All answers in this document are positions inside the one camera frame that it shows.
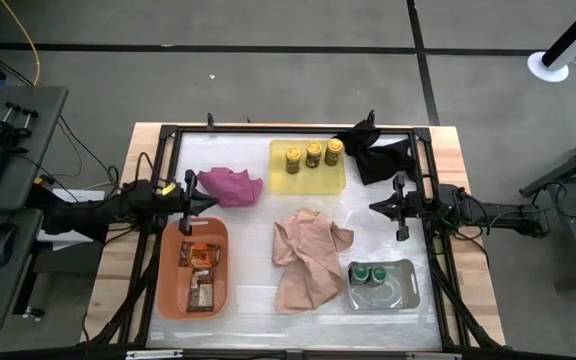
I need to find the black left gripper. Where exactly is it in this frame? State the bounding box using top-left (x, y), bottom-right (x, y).
top-left (165, 169), bottom-right (219, 236)

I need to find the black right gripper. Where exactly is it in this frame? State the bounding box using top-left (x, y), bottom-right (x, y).
top-left (369, 174), bottom-right (425, 242)

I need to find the orange spice packet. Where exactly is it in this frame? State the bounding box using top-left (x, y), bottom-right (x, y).
top-left (177, 241), bottom-right (222, 269)

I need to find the green-lid spice jar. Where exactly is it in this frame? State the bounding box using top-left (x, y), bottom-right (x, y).
top-left (369, 265), bottom-right (389, 286)
top-left (349, 264), bottom-right (370, 286)

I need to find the yellow-lid spice jar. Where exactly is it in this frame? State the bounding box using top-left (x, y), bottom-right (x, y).
top-left (284, 145), bottom-right (303, 175)
top-left (324, 137), bottom-right (344, 167)
top-left (305, 140), bottom-right (323, 169)

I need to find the clear plastic tray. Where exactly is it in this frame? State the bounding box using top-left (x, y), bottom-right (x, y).
top-left (346, 258), bottom-right (421, 311)

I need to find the brown spice packet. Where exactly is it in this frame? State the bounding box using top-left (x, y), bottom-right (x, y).
top-left (186, 267), bottom-right (216, 314)

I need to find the magenta cloth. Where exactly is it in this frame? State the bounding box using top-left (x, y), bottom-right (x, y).
top-left (196, 167), bottom-right (264, 209)

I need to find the black cloth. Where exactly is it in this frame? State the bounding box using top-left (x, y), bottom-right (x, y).
top-left (335, 118), bottom-right (418, 186)

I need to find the yellow plastic tray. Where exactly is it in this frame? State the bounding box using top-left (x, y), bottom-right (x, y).
top-left (269, 138), bottom-right (348, 196)

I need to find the orange plastic bin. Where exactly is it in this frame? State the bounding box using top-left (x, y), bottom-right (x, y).
top-left (156, 217), bottom-right (230, 321)

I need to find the beige cloth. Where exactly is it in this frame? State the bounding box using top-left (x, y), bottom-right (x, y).
top-left (271, 208), bottom-right (355, 315)

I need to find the white plastic table sheet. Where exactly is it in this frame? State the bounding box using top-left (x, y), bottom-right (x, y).
top-left (147, 132), bottom-right (442, 350)

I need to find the white box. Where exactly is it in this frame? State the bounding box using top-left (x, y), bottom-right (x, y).
top-left (36, 187), bottom-right (107, 251)

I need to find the dark grey side table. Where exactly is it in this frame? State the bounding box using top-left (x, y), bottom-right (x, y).
top-left (519, 127), bottom-right (576, 291)

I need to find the grey desk top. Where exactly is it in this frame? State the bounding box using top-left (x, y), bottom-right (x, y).
top-left (0, 84), bottom-right (69, 211)

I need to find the black desk leg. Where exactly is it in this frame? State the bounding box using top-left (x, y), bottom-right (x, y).
top-left (12, 249), bottom-right (49, 321)

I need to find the black desk clamp holder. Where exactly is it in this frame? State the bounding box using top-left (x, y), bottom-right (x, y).
top-left (0, 102), bottom-right (39, 154)

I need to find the black computer mouse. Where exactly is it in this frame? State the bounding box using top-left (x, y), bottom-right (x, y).
top-left (0, 222), bottom-right (19, 269)

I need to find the white floor stand black pole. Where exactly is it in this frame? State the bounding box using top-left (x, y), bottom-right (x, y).
top-left (526, 0), bottom-right (576, 84)

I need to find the black metal table frame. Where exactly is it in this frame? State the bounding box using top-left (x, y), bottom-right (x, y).
top-left (87, 112), bottom-right (504, 351)

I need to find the black floor cable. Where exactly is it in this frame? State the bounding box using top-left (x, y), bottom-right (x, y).
top-left (57, 114), bottom-right (122, 191)

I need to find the silver metal bracket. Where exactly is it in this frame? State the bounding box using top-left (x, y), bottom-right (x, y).
top-left (125, 349), bottom-right (184, 360)
top-left (405, 352), bottom-right (462, 360)

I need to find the yellow floor cable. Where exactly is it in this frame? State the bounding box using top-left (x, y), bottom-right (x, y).
top-left (0, 0), bottom-right (42, 86)

